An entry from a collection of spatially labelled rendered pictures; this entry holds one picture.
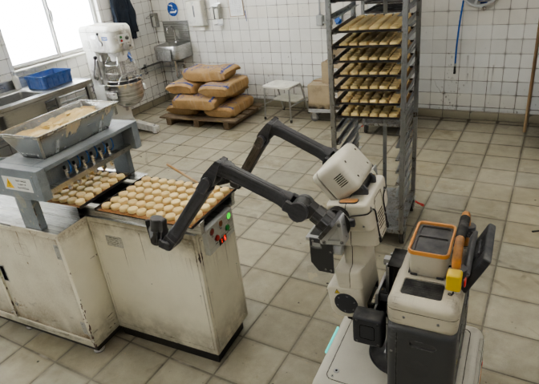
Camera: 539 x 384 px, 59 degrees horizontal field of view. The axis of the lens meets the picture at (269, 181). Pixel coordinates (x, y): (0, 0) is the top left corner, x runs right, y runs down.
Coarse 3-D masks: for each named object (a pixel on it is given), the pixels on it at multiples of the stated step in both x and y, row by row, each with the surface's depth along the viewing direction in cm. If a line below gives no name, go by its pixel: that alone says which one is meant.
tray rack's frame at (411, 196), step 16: (384, 0) 330; (416, 16) 325; (416, 32) 329; (416, 48) 334; (416, 64) 339; (416, 80) 344; (416, 96) 349; (416, 112) 354; (384, 128) 371; (416, 128) 359; (384, 144) 376; (416, 144) 366; (384, 160) 382; (384, 176) 389
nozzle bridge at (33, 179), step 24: (120, 120) 281; (96, 144) 253; (120, 144) 281; (0, 168) 232; (24, 168) 226; (48, 168) 227; (72, 168) 251; (96, 168) 259; (120, 168) 296; (0, 192) 241; (24, 192) 232; (48, 192) 229; (24, 216) 241
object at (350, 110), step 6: (408, 96) 341; (348, 108) 325; (354, 108) 330; (360, 108) 322; (366, 108) 321; (372, 108) 326; (378, 108) 318; (384, 108) 317; (390, 108) 316; (396, 108) 314; (342, 114) 316; (348, 114) 316; (354, 114) 313; (360, 114) 312; (366, 114) 311; (372, 114) 309; (378, 114) 314; (384, 114) 307; (390, 114) 306; (396, 114) 304
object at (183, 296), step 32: (96, 224) 250; (128, 224) 239; (128, 256) 250; (160, 256) 238; (192, 256) 228; (224, 256) 248; (128, 288) 262; (160, 288) 250; (192, 288) 239; (224, 288) 251; (128, 320) 276; (160, 320) 263; (192, 320) 250; (224, 320) 255; (192, 352) 268; (224, 352) 265
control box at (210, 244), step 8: (224, 208) 242; (216, 216) 236; (224, 216) 238; (232, 216) 245; (208, 224) 229; (216, 224) 231; (224, 224) 238; (232, 224) 246; (208, 232) 226; (216, 232) 232; (224, 232) 239; (232, 232) 247; (208, 240) 227; (224, 240) 239; (208, 248) 228; (216, 248) 234
